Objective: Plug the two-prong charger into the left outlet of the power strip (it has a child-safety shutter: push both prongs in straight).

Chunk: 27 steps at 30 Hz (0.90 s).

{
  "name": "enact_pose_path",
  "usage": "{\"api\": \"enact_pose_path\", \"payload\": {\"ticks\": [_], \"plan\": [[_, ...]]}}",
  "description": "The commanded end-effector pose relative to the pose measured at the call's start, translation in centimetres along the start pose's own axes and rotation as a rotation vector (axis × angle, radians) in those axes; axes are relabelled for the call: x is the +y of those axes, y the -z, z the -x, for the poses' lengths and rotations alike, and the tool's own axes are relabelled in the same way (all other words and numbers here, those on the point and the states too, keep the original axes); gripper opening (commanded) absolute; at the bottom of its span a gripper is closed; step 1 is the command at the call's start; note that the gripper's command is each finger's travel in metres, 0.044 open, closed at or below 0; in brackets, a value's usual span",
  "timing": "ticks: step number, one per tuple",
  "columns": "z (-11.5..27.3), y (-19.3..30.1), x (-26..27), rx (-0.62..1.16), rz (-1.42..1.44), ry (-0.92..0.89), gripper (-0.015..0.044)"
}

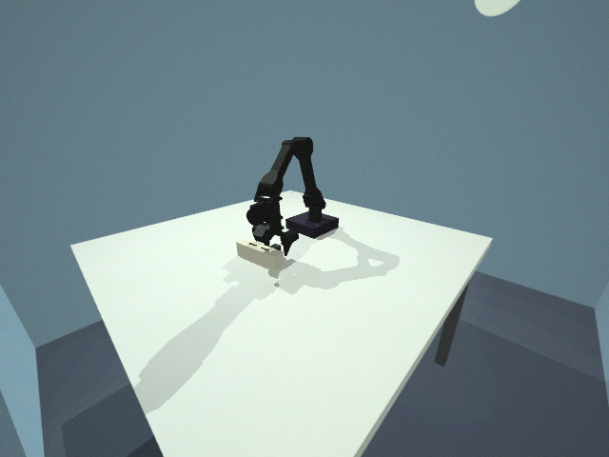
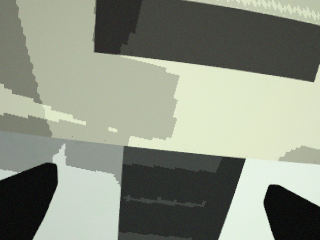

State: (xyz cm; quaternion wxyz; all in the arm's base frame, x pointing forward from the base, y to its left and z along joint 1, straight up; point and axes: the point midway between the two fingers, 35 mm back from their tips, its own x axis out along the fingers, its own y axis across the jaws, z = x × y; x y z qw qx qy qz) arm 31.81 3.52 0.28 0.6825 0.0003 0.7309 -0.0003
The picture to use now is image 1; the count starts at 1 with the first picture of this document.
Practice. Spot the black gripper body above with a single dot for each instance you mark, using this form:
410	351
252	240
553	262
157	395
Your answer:
286	237

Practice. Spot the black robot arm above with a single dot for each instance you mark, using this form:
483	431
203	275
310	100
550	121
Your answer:
272	184

